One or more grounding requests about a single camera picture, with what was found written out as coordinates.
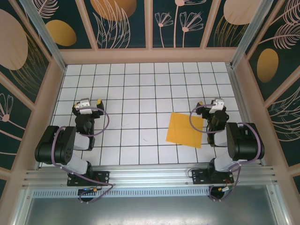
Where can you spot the grey metal sheet panel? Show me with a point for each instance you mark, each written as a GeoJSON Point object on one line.
{"type": "Point", "coordinates": [150, 211]}

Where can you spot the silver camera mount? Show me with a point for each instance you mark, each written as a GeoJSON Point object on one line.
{"type": "Point", "coordinates": [218, 103]}

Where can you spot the aluminium frame post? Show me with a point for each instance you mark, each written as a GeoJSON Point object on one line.
{"type": "Point", "coordinates": [42, 30]}
{"type": "Point", "coordinates": [252, 30]}

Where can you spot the aluminium side rail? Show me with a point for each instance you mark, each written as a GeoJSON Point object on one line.
{"type": "Point", "coordinates": [237, 89]}

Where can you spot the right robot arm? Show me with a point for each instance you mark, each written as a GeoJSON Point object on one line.
{"type": "Point", "coordinates": [246, 145]}

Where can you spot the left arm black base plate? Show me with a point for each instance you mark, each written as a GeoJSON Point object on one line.
{"type": "Point", "coordinates": [103, 177]}

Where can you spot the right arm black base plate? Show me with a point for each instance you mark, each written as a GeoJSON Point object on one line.
{"type": "Point", "coordinates": [199, 178]}

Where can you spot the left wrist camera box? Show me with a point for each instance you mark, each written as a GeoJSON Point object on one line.
{"type": "Point", "coordinates": [84, 104]}

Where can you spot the aluminium mounting rail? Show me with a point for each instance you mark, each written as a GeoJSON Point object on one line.
{"type": "Point", "coordinates": [150, 175]}

